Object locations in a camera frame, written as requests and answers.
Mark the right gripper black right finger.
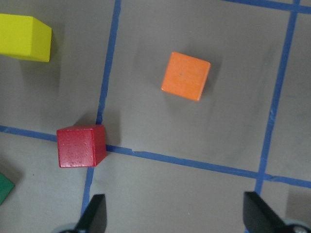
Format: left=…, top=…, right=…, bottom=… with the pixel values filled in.
left=242, top=192, right=291, bottom=233

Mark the orange wooden block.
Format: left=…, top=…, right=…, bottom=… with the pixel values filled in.
left=161, top=52, right=211, bottom=101

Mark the green wooden block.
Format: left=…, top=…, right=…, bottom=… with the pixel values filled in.
left=0, top=173, right=15, bottom=204

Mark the red wooden block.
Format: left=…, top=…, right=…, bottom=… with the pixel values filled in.
left=56, top=125, right=106, bottom=168

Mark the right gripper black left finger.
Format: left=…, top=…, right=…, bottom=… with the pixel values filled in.
left=74, top=194, right=107, bottom=233

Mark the yellow wooden block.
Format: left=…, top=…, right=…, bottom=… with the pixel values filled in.
left=0, top=14, right=52, bottom=62

